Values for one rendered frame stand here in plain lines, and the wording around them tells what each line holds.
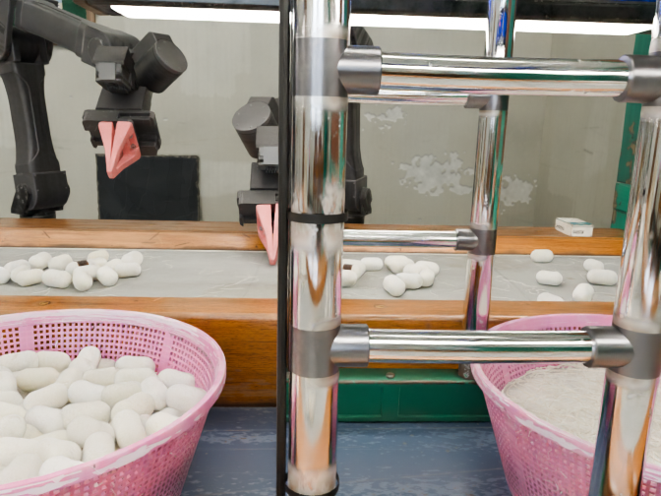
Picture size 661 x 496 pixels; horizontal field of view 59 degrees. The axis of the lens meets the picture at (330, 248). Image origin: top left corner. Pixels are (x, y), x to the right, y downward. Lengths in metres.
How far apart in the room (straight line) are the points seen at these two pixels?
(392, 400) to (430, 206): 2.41
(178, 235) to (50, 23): 0.43
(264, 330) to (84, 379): 0.15
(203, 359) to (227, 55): 2.36
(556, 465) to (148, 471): 0.24
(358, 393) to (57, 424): 0.24
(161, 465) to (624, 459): 0.25
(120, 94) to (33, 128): 0.29
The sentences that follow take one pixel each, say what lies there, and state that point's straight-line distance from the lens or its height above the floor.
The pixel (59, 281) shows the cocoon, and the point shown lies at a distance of 0.73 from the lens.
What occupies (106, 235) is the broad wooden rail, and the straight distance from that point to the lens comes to 0.94.
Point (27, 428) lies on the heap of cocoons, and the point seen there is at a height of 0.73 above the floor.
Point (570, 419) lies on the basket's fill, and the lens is 0.48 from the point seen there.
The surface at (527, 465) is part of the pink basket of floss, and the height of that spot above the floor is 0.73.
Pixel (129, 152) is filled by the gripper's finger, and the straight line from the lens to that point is 0.93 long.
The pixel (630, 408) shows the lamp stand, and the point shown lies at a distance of 0.31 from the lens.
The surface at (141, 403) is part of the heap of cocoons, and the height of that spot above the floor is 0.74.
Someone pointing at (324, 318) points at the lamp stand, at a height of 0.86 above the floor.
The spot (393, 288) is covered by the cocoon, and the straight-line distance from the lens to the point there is 0.67.
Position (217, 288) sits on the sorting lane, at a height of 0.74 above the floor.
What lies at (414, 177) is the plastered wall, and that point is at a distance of 2.88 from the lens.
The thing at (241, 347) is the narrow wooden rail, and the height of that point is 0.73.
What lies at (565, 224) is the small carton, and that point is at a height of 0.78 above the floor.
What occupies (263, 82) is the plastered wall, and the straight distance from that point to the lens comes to 2.76.
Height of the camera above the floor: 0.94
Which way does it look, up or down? 13 degrees down
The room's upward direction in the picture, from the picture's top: 2 degrees clockwise
